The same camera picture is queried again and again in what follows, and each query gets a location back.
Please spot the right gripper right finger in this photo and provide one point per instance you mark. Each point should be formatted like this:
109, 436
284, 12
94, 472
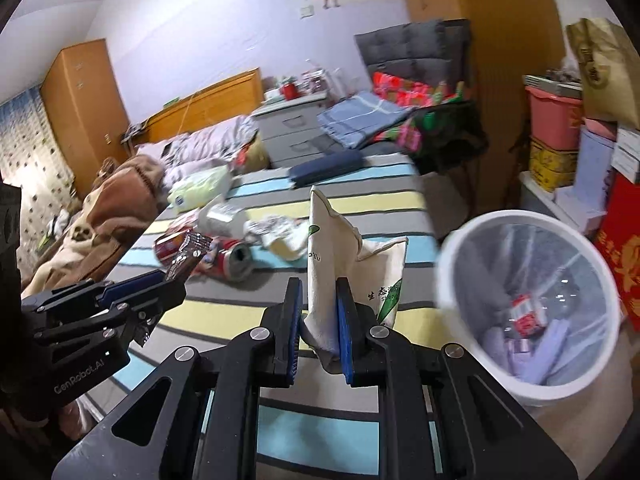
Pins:
409, 380

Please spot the brown fleece blanket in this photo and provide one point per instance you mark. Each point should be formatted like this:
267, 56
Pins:
114, 215

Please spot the grey pillow bedding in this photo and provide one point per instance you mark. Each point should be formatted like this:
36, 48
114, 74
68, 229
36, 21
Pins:
217, 145

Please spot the red plaid blanket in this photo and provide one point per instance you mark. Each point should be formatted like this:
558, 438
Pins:
421, 101

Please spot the white trash bin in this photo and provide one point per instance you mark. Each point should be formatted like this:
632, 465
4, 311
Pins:
488, 262

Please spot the gold paper bag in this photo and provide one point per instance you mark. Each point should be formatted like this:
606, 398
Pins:
608, 65

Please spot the green tissue pack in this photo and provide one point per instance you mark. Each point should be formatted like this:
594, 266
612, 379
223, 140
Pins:
199, 189

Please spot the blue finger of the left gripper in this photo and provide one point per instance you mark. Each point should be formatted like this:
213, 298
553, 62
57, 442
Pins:
119, 292

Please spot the red mug on cabinet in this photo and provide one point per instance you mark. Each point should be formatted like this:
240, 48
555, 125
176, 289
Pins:
289, 90

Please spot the red cartoon drink can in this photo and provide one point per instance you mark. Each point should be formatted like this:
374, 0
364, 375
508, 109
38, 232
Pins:
227, 260

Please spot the orange wooden wardrobe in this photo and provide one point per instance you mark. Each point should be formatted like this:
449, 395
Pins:
85, 110

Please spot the striped bed sheet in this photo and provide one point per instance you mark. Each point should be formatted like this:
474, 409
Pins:
320, 427

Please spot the red label trash in bin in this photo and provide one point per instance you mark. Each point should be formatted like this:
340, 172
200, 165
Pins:
527, 316

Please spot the grey bedside drawer cabinet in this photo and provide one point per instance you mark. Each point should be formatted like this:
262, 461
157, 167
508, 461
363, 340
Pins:
288, 129

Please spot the patterned window curtain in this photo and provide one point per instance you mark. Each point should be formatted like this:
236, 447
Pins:
32, 161

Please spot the folded blue cloth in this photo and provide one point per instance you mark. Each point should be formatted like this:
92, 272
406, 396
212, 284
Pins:
355, 120

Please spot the navy blue glasses case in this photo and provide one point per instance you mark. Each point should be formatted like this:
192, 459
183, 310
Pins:
326, 167

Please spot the white milk carton with text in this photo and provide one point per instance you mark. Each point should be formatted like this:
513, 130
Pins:
222, 218

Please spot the white crushed paper carton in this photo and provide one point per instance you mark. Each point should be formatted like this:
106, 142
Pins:
337, 250

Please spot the pink plastic bucket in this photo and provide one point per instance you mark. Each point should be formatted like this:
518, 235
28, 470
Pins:
556, 120

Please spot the red gift box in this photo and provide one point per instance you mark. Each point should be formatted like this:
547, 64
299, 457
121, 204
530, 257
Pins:
618, 241

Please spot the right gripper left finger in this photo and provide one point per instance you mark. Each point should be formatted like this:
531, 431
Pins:
214, 432

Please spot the red herbal tea can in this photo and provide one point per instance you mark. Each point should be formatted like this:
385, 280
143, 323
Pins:
167, 246

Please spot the wooden headboard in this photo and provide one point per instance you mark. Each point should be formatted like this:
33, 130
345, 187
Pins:
237, 95

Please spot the yellow patterned box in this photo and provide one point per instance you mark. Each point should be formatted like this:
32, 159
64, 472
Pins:
549, 168

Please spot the brown snack wrapper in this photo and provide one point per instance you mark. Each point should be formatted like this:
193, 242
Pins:
159, 291

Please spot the crushed patterned paper cup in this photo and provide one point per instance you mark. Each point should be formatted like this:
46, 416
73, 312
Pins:
282, 236

